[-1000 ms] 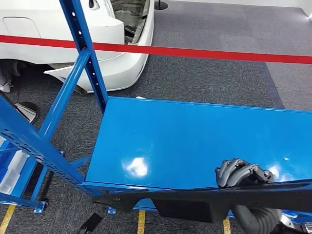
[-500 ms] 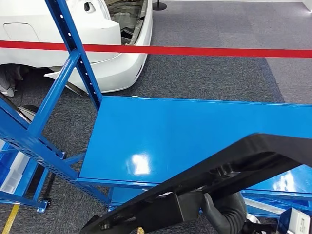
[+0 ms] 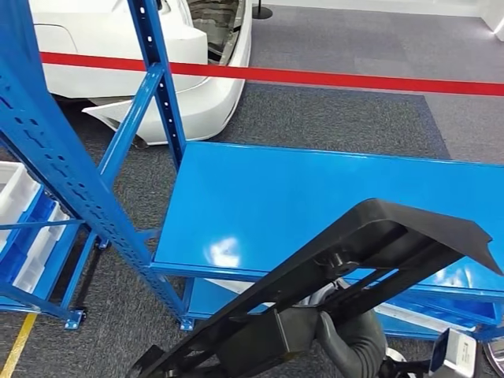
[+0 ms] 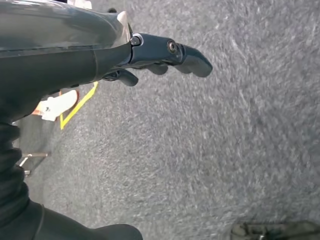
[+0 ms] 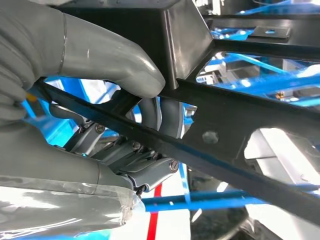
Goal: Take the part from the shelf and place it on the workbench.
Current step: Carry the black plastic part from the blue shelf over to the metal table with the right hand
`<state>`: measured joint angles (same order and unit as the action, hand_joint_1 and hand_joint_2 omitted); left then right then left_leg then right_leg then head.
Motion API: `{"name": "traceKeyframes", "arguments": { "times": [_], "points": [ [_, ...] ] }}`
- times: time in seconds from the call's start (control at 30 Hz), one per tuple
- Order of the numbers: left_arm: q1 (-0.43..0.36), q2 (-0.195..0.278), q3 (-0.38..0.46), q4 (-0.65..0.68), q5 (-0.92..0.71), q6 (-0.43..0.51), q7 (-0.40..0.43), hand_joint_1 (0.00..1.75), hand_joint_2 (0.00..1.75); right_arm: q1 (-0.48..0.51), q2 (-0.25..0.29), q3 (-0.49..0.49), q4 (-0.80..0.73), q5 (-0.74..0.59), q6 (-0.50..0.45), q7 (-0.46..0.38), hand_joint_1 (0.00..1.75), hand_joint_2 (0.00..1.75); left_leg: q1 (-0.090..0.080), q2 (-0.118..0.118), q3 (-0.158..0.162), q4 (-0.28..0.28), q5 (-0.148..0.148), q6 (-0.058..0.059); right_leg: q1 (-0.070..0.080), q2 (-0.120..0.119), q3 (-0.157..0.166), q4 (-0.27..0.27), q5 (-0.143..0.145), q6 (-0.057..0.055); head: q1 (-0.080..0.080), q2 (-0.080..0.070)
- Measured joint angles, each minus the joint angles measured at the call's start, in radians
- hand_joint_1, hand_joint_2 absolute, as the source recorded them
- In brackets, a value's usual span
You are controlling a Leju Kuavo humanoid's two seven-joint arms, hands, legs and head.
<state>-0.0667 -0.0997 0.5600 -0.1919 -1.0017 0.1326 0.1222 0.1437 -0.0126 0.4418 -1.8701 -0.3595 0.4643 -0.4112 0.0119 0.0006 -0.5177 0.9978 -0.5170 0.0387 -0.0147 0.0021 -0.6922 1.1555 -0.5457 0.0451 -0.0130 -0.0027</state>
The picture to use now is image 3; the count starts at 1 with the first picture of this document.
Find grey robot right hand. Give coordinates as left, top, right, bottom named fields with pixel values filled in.
left=297, top=279, right=352, bottom=314

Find black plastic plate bracket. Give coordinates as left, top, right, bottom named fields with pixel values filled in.
left=136, top=198, right=503, bottom=378

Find blue steel shelf rack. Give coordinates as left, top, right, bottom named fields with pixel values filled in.
left=0, top=0, right=504, bottom=343
left=0, top=156, right=101, bottom=331

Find red barrier belt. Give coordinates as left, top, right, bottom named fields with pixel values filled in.
left=39, top=50, right=504, bottom=98

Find white car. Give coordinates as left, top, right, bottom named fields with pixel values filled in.
left=29, top=0, right=253, bottom=146

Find steel stanchion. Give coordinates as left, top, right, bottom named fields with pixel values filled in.
left=482, top=333, right=504, bottom=378

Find black stanchion base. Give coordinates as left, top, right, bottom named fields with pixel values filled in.
left=251, top=0, right=273, bottom=20

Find white plastic bin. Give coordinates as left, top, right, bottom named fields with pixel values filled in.
left=14, top=203, right=71, bottom=295
left=0, top=161, right=41, bottom=246

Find yellow floor tape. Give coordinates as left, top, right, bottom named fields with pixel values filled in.
left=0, top=313, right=38, bottom=378

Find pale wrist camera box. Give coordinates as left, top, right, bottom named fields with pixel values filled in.
left=429, top=327, right=478, bottom=378

